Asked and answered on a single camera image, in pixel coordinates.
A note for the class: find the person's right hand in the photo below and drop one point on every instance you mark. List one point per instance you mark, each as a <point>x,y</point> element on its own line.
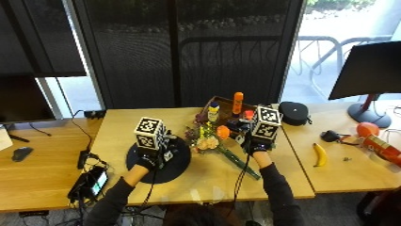
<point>259,147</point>

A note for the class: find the person's left hand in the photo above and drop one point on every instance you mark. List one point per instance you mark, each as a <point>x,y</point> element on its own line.
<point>151,160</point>

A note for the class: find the black round mat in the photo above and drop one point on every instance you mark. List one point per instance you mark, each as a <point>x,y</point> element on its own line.
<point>174,166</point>

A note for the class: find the white marker cube on right glove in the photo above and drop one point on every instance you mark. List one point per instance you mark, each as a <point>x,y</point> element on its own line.
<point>267,123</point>

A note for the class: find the white marker cube on glove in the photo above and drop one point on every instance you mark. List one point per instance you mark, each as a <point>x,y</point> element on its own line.
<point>149,132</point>
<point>267,123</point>

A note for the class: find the white marker cube on left glove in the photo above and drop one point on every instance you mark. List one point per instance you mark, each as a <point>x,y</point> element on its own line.
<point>149,132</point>

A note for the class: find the orange bottle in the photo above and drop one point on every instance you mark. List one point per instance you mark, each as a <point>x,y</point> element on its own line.
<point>238,103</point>

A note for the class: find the white bottle with blue cap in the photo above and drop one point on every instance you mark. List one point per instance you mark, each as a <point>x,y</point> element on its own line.
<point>214,112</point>

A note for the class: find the dark wooden tray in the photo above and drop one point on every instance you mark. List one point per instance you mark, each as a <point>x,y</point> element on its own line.
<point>226,105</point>

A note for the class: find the flower bouquet with green stems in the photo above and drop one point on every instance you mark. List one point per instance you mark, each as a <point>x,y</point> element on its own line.
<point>209,142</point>

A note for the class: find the black zipped case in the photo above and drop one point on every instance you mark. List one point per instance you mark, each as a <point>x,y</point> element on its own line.
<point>294,113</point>

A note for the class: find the black desk power socket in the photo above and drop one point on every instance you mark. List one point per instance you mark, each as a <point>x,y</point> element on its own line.
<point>95,114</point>

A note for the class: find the black power adapter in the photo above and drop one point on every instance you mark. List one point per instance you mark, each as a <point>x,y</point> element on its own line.
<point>83,158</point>

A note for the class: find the yellow banana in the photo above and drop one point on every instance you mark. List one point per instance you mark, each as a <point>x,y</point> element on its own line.
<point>321,155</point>

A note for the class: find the small black pouch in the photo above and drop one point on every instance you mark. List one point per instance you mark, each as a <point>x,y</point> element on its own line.
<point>330,136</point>

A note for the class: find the black phone device with screen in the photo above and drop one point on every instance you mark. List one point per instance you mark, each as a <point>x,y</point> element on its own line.
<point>90,184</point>

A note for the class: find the orange ball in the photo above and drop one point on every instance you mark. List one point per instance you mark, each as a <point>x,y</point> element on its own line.
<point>369,129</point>

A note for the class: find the dark window blind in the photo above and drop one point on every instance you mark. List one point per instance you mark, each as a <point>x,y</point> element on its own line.
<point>138,53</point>

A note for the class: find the grey metal bike rack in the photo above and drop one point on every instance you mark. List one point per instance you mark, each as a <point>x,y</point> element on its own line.
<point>330,47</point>

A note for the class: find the black computer mouse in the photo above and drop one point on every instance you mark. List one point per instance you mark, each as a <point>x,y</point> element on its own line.
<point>22,153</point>

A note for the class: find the large black monitor on red stand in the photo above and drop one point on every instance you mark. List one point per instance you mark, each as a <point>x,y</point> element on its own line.
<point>370,70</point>

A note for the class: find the black monitor with thin stand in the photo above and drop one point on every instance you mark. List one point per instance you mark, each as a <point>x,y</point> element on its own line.
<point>23,100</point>

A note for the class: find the white paper sheet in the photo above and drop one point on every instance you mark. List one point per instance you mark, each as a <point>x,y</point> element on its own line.
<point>5,138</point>

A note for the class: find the dark chair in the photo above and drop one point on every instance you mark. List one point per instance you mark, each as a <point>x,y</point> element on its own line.
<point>380,208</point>

